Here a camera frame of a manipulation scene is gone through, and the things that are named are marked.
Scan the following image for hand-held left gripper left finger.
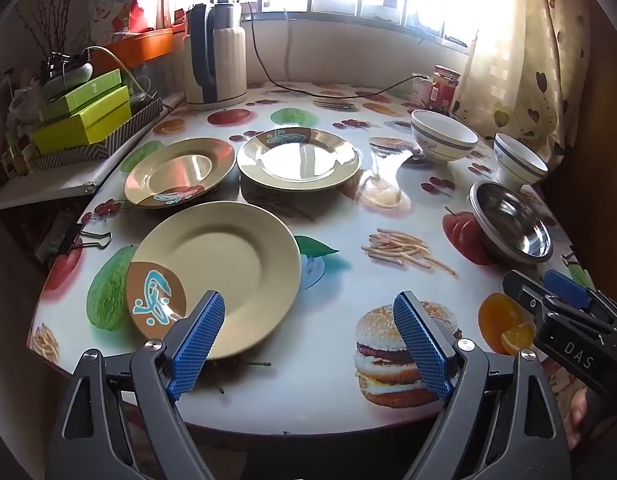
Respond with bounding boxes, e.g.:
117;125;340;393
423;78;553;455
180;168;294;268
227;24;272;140
46;290;226;480

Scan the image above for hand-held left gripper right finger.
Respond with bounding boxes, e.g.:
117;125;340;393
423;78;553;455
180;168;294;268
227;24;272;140
393;291;572;480

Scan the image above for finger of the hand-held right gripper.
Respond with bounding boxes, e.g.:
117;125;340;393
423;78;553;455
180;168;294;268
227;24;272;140
545;270;614;316
503;270;559;328

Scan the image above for stainless steel bowl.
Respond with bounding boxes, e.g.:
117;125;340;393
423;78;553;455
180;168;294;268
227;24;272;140
469;180;554;265

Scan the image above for beige plate with brown patch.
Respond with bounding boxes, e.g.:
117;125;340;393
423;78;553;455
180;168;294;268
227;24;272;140
236;127;362;192
126;201;302;359
123;137;238;209

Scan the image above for small white bowl blue band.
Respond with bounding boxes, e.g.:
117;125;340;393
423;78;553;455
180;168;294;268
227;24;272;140
493;132;549;188

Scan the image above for large white bowl blue band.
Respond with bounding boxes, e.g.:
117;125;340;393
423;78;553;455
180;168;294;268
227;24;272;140
410;109;478;166

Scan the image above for person's right hand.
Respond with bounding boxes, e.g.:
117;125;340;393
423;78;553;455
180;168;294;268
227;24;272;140
563;390;595;436

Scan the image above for white shelf board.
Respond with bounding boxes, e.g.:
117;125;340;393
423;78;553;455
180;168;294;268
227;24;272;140
0;92;186;211

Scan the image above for red label glass jar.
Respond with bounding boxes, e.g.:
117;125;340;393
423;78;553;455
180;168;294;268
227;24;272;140
429;64;462;111

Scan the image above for striped tray box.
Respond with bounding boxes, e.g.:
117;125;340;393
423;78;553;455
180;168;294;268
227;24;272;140
36;95;164;171

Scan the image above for cream leaf print curtain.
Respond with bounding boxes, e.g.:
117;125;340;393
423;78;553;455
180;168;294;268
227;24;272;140
451;0;582;161

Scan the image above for thick green box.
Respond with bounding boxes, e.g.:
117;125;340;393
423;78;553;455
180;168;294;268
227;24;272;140
32;85;134;157

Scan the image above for clear plastic container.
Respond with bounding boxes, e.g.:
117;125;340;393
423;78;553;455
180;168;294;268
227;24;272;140
128;77;155;107

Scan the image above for row of small bottles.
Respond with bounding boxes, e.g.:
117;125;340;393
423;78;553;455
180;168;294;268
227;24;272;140
1;127;36;176

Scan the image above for flat green box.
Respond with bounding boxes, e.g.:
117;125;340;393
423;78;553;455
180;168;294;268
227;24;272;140
41;69;123;121

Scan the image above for cream electric kettle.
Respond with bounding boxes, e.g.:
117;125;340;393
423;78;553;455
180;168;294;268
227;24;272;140
182;2;248;111

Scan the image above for grey electronic device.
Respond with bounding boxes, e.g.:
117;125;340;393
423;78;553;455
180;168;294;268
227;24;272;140
38;52;94;101

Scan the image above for orange box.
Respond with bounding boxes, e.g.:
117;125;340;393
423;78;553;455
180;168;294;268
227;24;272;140
91;27;175;73

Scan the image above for dried branches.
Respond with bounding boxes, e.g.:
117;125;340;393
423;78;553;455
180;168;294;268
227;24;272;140
13;0;84;56

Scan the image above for black power cable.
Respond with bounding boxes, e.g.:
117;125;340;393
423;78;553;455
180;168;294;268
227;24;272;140
246;0;429;102

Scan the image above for white tube cable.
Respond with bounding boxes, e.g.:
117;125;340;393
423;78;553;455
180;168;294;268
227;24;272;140
83;46;154;106

